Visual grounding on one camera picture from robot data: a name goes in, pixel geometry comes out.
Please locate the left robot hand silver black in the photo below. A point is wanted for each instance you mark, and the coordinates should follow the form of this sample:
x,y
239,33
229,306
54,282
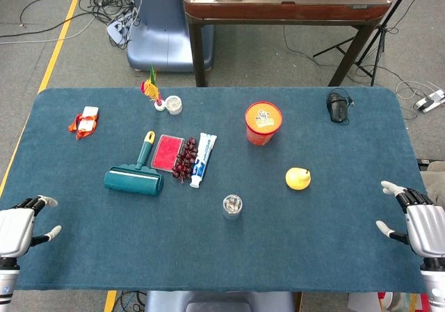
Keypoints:
x,y
14,228

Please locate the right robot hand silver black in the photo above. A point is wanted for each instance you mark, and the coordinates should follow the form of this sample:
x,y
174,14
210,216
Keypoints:
x,y
427,228

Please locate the yellow pear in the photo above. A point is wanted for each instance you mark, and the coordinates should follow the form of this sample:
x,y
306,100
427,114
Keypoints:
x,y
298,180

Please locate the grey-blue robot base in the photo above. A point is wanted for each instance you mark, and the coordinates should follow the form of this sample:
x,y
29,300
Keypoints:
x,y
219,303

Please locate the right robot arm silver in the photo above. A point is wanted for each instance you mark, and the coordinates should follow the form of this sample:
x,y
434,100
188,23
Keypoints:
x,y
434,284

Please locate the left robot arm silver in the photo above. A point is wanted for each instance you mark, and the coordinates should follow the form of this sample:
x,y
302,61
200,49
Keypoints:
x,y
7,280

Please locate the beige padded seat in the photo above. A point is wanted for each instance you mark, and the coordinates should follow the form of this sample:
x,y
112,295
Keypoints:
x,y
436,183

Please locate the teal lint roller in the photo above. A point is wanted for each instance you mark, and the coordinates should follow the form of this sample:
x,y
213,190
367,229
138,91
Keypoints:
x,y
133,181

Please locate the black computer mouse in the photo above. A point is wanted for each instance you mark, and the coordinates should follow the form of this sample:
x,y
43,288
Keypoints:
x,y
338,110

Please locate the red stamp pad case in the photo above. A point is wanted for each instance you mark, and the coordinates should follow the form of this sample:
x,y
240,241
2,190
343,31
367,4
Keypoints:
x,y
166,152

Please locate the dark red grape bunch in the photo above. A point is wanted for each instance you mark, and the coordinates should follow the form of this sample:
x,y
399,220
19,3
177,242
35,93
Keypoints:
x,y
186,159

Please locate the colourful feather shuttlecock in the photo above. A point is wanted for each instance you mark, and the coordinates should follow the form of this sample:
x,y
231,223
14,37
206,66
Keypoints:
x,y
152,89

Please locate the orange snack tub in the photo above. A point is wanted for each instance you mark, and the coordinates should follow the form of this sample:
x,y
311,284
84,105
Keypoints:
x,y
263,121

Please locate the clear jar with blue label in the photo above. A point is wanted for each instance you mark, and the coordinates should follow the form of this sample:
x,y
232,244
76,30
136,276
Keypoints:
x,y
232,206

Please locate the white blue toothpaste tube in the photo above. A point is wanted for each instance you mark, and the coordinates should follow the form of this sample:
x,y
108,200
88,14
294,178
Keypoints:
x,y
203,159

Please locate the small white container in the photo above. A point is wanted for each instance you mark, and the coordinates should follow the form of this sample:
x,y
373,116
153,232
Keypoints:
x,y
174,105

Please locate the black tripod stand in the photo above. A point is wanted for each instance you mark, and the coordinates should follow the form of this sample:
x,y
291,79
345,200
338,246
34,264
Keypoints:
x,y
382,28

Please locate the blue table cloth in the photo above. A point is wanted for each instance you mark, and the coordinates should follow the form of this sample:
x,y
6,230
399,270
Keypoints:
x,y
222,249

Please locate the white power strip with plugs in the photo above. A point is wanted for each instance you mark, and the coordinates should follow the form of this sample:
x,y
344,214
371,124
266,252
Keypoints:
x,y
118,28

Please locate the brown mahjong table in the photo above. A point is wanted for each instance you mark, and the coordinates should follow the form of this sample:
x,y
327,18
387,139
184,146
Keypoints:
x,y
285,6

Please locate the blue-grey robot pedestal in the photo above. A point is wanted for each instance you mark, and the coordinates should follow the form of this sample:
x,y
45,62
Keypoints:
x,y
160,30

